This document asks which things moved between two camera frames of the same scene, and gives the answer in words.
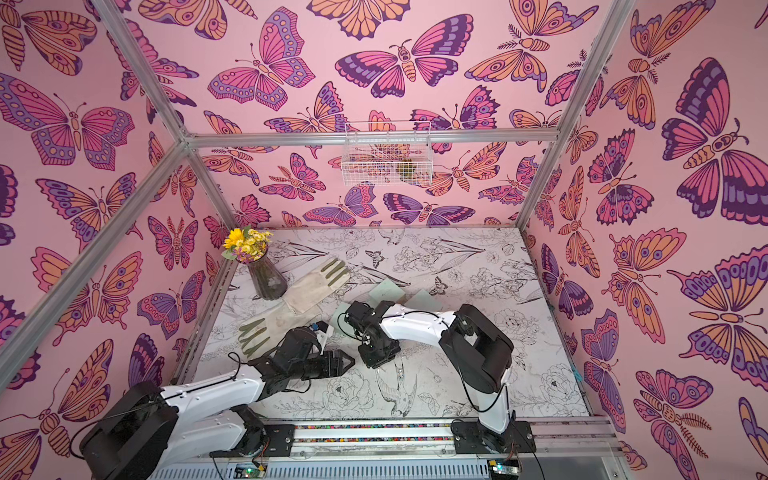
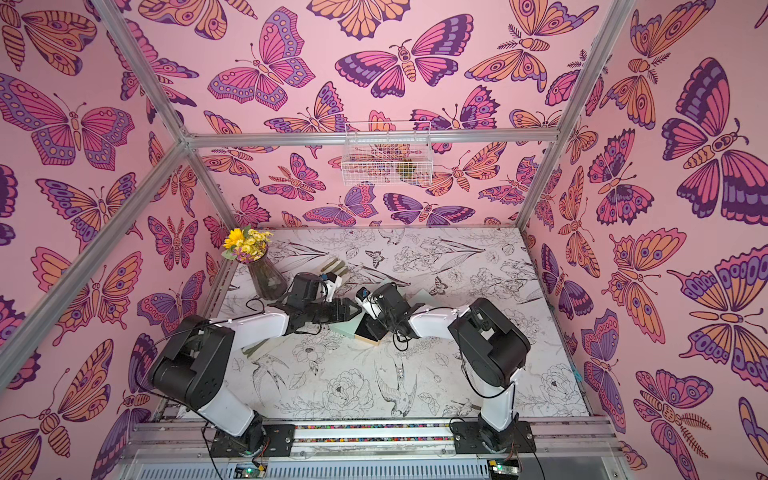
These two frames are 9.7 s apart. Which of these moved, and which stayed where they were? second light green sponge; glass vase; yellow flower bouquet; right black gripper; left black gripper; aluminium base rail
Moved: left black gripper; right black gripper
Stayed: glass vase; yellow flower bouquet; aluminium base rail; second light green sponge
